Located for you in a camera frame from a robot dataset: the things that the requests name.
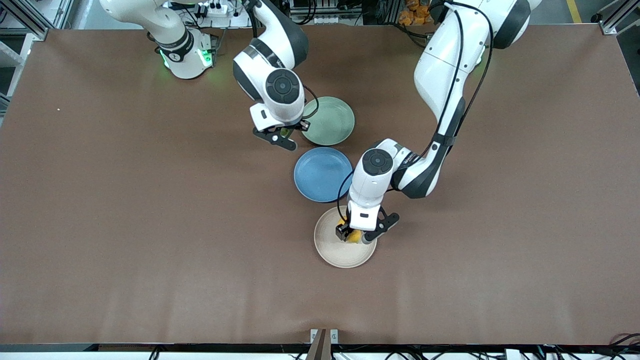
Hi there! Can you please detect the yellow lemon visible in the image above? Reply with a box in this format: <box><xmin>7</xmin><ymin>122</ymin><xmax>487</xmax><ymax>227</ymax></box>
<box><xmin>337</xmin><ymin>217</ymin><xmax>363</xmax><ymax>245</ymax></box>

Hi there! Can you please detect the beige round plate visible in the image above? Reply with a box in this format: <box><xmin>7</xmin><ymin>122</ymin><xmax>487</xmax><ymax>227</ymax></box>
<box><xmin>313</xmin><ymin>205</ymin><xmax>378</xmax><ymax>269</ymax></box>

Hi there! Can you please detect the green round plate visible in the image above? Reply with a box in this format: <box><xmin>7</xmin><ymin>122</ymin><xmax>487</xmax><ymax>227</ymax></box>
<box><xmin>301</xmin><ymin>96</ymin><xmax>356</xmax><ymax>146</ymax></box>

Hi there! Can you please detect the blue round plate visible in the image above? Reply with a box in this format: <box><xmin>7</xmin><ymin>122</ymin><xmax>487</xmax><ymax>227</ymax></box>
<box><xmin>293</xmin><ymin>147</ymin><xmax>354</xmax><ymax>203</ymax></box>

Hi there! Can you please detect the white power strip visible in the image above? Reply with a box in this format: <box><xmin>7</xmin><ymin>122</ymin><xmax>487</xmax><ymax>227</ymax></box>
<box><xmin>197</xmin><ymin>1</ymin><xmax>229</xmax><ymax>17</ymax></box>

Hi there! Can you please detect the dark equipment rack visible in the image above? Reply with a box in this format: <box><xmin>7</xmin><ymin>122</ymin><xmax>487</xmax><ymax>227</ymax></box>
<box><xmin>300</xmin><ymin>0</ymin><xmax>401</xmax><ymax>27</ymax></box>

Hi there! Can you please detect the orange packaged goods pile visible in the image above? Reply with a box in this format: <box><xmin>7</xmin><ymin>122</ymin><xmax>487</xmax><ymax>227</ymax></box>
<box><xmin>398</xmin><ymin>0</ymin><xmax>436</xmax><ymax>26</ymax></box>

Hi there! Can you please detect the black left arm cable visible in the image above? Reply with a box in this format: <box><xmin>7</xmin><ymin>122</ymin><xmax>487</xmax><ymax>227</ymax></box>
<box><xmin>337</xmin><ymin>0</ymin><xmax>496</xmax><ymax>223</ymax></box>

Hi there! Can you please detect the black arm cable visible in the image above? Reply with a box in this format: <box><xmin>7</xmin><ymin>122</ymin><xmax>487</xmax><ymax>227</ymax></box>
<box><xmin>301</xmin><ymin>85</ymin><xmax>320</xmax><ymax>121</ymax></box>
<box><xmin>337</xmin><ymin>0</ymin><xmax>496</xmax><ymax>223</ymax></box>

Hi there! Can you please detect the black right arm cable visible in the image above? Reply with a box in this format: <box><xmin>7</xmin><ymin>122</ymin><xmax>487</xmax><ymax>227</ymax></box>
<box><xmin>301</xmin><ymin>85</ymin><xmax>320</xmax><ymax>121</ymax></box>

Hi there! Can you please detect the grey metal table bracket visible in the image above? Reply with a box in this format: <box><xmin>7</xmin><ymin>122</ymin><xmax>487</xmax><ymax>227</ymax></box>
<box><xmin>310</xmin><ymin>328</ymin><xmax>339</xmax><ymax>345</ymax></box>

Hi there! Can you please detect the aluminium frame profile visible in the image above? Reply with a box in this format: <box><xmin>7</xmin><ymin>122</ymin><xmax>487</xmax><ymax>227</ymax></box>
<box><xmin>0</xmin><ymin>0</ymin><xmax>51</xmax><ymax>41</ymax></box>
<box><xmin>591</xmin><ymin>0</ymin><xmax>640</xmax><ymax>36</ymax></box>

